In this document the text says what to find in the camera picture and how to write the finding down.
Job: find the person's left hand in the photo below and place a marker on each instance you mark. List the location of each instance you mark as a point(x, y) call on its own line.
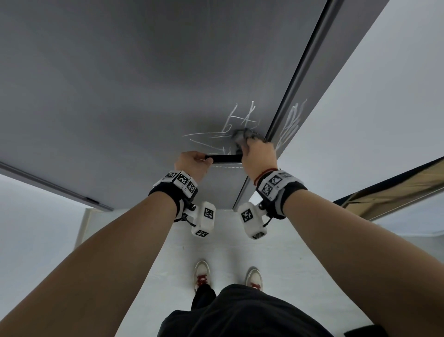
point(192, 165)

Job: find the person's right hand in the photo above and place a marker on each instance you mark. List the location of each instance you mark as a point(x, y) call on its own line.
point(260, 159)

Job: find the grey cleaning cloth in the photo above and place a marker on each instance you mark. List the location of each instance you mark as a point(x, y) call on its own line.
point(241, 135)

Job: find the person's left forearm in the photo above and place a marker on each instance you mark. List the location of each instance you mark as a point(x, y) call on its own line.
point(86, 270)

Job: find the person's right forearm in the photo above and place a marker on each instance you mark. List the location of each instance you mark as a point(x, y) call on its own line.
point(381, 260)

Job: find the left wristband with markers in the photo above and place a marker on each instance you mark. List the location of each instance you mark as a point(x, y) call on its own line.
point(180, 178)

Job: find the wristband with markers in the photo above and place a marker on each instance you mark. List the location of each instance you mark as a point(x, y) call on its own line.
point(180, 178)
point(274, 184)

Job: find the right wristband with markers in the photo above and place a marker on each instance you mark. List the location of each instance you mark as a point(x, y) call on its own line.
point(274, 184)

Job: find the white marker cube on wrist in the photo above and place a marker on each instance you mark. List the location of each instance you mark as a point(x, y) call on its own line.
point(204, 218)

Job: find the white and red left shoe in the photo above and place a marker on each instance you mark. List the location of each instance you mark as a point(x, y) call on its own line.
point(202, 274)

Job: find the white and red shoe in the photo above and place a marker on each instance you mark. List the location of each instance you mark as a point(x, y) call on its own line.
point(202, 274)
point(254, 277)

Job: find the white and red right shoe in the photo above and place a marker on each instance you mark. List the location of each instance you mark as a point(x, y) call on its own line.
point(254, 277)

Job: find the black trousers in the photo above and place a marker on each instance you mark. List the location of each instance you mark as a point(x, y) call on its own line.
point(203, 298)

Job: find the brown cardboard sheet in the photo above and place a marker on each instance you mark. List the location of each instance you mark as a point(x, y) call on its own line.
point(399, 187)

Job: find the black shirt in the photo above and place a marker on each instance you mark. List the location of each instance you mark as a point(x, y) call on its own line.
point(242, 316)

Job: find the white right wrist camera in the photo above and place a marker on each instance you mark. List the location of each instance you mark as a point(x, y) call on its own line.
point(251, 220)

